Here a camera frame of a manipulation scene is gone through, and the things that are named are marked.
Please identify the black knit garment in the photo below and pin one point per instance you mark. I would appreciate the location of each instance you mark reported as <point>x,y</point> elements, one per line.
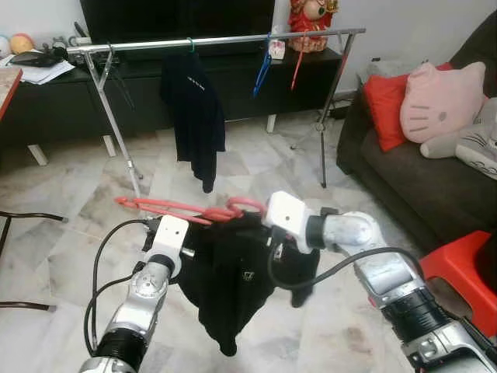
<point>233,295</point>

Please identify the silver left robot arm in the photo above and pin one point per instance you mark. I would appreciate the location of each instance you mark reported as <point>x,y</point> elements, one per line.
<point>144,287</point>

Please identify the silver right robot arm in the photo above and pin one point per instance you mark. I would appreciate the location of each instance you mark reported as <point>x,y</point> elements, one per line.
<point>349,229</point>

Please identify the red clothes hanger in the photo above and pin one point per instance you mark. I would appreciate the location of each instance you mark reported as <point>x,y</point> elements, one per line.
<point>297,66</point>

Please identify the blue clothes hanger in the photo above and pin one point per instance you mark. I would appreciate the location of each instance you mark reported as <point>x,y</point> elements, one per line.
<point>268,54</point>

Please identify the green clothes hanger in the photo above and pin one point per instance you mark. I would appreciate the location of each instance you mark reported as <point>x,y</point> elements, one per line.
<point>189,43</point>

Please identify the grey Totoro plush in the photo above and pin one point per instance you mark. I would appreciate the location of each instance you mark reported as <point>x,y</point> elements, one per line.
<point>474,148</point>

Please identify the dark brown fabric sofa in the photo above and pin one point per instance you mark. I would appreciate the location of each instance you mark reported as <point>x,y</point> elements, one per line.
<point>411,186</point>

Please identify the red plastic stool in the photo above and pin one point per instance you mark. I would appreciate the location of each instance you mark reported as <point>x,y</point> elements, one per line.
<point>458,264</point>

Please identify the pink Hello Kitty cushion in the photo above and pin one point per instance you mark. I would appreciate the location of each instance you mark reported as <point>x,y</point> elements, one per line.
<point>443,105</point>

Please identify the red cushion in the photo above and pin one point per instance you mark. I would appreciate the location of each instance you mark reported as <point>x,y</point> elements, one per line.
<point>384,113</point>

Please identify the grey speckled stone table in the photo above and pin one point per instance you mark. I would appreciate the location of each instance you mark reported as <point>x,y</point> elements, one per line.
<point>392,70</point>

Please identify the red Ganesha statue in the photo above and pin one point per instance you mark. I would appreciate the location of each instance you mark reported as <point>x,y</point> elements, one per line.
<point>311,35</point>

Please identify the white tissue box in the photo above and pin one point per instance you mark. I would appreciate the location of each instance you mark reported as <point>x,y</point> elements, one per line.
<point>277,50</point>

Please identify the silver metal clothes rack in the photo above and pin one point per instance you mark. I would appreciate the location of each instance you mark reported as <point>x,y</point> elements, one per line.
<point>233,39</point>

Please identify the navy zip shirt with logo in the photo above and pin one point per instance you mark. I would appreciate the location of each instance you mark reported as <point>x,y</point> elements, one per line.
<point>194,116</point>

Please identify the black television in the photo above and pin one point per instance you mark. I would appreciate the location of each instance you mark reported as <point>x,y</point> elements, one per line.
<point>178,19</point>

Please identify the black TV cabinet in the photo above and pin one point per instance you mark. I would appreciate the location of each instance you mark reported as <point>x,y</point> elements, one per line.
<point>62,116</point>

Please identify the white paper stack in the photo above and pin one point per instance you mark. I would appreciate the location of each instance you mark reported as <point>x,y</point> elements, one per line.
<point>46,75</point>

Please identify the black flat pouch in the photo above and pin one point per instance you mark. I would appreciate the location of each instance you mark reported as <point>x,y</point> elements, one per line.
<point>39,58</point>

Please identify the orange round plush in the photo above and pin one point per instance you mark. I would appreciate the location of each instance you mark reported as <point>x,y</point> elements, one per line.
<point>22,43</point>

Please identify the marble top folding table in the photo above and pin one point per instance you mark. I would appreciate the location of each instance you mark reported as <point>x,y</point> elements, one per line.
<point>8,89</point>

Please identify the white round plush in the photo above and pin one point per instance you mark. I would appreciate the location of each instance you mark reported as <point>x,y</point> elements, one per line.
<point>4,45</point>

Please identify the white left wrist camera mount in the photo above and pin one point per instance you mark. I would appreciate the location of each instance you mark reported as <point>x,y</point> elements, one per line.
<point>169,237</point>

